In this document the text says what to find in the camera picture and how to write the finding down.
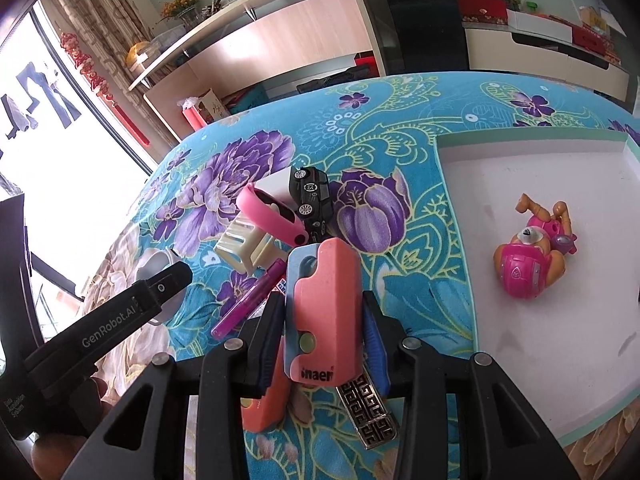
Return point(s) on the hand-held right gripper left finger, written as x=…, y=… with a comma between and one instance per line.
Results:
x=270, y=332

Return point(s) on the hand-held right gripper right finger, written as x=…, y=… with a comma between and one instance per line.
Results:
x=375, y=345

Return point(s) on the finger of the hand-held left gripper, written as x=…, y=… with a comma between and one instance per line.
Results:
x=165, y=287

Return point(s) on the pink and blue carrot knife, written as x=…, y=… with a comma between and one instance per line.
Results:
x=325, y=300

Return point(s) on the black and gold patterned lighter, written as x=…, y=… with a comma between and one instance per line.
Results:
x=367, y=415

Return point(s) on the orange and blue carrot knife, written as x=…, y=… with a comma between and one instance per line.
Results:
x=265, y=410

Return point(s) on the black toy car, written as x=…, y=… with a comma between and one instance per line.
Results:
x=312, y=195

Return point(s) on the white tray with green rim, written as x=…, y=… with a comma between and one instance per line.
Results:
x=525, y=340

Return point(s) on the person's left hand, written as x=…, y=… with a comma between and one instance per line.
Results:
x=50, y=460

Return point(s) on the white round plastic object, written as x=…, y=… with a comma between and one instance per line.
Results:
x=155, y=262

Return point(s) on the beige floral bedsheet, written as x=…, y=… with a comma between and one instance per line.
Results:
x=115, y=280

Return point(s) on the cream plastic toy stool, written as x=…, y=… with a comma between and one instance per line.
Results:
x=235, y=247

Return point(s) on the pink wristband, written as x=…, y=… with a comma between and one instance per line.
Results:
x=260, y=207

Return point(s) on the white cube charger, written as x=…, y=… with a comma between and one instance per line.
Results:
x=278, y=185

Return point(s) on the pink puppy toy figure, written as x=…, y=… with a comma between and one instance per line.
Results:
x=525, y=270

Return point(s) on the beige paper bag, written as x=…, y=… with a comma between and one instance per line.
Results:
x=215, y=105

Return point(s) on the red hanging ornament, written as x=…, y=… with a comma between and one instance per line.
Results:
x=95, y=77

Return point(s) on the teal floral blanket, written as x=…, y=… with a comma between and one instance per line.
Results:
x=400, y=125

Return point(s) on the hanging dark clothes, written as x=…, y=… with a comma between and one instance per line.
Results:
x=35, y=100

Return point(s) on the yellow object in clear container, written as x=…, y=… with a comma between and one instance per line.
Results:
x=137, y=52

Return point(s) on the patterned beige curtain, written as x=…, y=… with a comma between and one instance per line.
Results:
x=95, y=15

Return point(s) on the yellow flowers in vase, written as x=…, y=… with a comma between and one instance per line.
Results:
x=182, y=5

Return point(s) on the white television cabinet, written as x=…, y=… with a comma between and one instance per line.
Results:
x=540, y=60

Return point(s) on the red gift box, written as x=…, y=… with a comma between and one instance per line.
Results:
x=482, y=10

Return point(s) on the white flat box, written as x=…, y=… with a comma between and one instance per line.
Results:
x=540, y=25

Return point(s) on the red flat box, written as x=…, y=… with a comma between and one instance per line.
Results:
x=590, y=40

